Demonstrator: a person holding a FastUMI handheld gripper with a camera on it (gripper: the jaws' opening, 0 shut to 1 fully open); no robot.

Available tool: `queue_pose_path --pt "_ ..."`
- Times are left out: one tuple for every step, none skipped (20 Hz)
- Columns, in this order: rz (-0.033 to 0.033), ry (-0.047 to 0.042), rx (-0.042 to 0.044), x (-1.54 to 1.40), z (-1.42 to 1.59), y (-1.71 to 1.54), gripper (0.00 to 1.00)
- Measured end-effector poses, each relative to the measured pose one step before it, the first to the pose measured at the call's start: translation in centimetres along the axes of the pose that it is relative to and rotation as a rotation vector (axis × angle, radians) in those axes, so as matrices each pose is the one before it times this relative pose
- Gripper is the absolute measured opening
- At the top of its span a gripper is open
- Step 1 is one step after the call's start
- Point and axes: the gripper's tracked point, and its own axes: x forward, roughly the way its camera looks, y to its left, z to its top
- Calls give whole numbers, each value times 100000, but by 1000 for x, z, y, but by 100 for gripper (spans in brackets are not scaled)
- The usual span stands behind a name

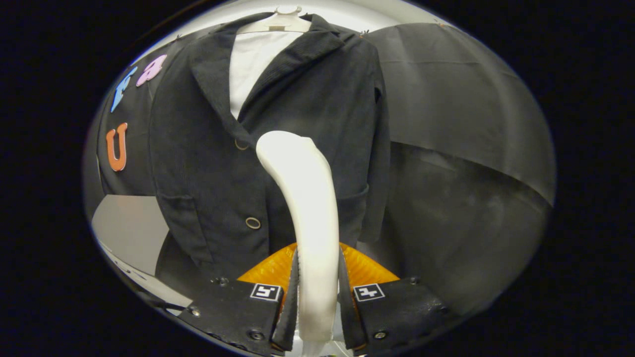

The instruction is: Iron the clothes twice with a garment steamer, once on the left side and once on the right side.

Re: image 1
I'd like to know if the white mannequin torso on stand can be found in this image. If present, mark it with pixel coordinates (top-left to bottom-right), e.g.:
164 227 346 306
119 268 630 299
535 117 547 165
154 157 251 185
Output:
229 31 304 120

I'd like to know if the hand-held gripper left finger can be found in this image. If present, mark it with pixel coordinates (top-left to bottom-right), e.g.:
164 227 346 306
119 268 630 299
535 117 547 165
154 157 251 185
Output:
176 243 300 357

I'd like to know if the white garment steamer with hose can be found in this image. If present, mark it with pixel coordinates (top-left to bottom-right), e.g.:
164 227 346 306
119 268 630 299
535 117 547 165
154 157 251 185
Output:
255 130 340 355

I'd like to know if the black button jacket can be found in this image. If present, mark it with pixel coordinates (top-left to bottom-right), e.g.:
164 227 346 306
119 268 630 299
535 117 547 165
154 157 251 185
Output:
149 12 392 271

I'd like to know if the black backdrop cloth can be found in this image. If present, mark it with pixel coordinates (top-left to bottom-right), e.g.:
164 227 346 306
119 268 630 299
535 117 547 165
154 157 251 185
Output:
82 22 556 318

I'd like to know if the white clothes hanger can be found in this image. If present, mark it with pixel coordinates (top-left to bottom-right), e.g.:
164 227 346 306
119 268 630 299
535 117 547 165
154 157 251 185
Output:
237 5 313 34

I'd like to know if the grey cabinet with dark top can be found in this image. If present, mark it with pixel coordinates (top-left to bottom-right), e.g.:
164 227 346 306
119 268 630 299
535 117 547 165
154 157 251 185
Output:
91 194 194 315

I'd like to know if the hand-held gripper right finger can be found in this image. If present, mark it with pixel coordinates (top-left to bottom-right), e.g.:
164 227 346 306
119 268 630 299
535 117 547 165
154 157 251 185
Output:
339 243 449 355

